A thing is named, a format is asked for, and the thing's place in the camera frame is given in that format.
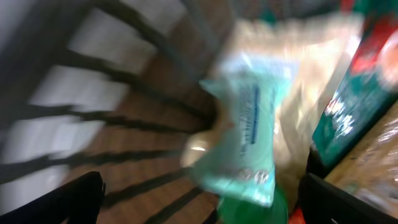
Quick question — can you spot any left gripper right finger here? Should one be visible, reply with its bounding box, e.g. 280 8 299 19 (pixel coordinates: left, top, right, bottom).
298 174 397 224

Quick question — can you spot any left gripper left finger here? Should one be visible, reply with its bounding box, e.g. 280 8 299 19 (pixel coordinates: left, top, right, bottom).
1 171 106 224

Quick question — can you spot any orange biscuit packet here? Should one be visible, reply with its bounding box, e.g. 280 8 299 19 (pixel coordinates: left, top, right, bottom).
291 105 397 223

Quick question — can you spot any teal small sachet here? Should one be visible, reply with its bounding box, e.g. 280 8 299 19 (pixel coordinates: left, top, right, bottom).
192 54 299 207

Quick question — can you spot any green lid jar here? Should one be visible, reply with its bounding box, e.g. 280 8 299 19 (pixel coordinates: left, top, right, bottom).
217 185 289 224

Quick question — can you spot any green Nescafe bag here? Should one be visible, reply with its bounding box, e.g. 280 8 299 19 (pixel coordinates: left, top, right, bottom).
306 0 397 178

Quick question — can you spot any grey plastic basket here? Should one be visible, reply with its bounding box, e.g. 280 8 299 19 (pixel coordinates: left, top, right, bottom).
1 0 234 223

